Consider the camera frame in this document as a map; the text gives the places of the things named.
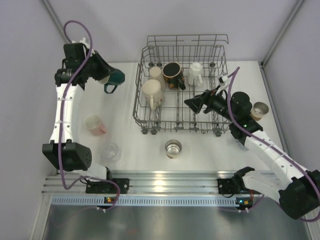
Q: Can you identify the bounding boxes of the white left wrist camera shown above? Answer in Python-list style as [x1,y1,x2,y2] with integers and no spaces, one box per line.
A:
[216,73,231,95]

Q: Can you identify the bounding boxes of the grey wire dish rack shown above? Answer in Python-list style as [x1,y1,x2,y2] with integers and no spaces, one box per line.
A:
[132,33,232,137]

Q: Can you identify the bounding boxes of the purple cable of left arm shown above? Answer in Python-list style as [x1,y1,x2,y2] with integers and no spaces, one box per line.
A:
[226,66,320,223]

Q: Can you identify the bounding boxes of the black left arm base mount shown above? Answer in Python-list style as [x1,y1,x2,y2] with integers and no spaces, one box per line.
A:
[217,176,263,196]

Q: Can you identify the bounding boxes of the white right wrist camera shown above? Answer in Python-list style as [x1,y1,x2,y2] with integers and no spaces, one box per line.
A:
[71,37,96,57]

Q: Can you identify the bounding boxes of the beige plain cup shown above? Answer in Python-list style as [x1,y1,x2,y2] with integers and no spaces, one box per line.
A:
[149,66,167,90]

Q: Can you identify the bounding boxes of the pink mug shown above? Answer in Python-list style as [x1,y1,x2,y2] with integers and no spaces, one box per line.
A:
[83,115,107,136]

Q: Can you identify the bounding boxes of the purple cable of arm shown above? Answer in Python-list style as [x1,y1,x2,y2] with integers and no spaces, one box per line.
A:
[226,66,320,223]
[51,20,121,227]

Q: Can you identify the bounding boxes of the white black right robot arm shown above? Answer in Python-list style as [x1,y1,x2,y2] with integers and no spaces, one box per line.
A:
[42,38,125,190]

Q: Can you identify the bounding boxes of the black skull mug red inside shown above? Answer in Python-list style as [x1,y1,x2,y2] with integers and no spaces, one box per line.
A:
[162,62,186,91]

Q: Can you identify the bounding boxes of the cream mug green inside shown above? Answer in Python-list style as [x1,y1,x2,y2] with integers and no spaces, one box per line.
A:
[142,79,165,111]

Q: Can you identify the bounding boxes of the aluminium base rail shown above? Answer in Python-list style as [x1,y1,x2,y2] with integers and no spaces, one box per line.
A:
[41,170,235,196]

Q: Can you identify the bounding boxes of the perforated blue-grey cable tray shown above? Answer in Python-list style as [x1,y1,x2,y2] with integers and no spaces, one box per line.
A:
[51,195,245,207]

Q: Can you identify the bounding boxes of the aluminium corner frame post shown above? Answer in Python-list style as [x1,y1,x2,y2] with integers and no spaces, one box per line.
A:
[39,0,69,44]

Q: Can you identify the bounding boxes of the clear glass tumbler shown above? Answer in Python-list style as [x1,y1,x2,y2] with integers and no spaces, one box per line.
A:
[100,141,121,163]

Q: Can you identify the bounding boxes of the light blue mug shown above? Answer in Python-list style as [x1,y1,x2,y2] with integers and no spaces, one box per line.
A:
[239,143,249,151]

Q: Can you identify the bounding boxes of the cream mug with handle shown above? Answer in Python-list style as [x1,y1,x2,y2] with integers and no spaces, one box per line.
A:
[187,62,204,87]

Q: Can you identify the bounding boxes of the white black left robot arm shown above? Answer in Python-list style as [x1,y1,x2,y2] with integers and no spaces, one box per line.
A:
[184,89,320,220]

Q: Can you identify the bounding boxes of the white cup teal base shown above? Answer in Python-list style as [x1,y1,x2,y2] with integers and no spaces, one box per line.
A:
[98,69,125,94]

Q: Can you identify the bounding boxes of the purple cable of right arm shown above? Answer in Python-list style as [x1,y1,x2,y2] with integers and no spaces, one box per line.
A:
[51,20,121,227]

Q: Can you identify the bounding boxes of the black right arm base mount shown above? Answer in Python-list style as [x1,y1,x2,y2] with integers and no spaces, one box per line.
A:
[85,178,130,194]

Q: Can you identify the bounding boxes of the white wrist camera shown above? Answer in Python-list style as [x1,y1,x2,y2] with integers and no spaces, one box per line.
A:
[71,37,96,57]
[216,73,231,95]

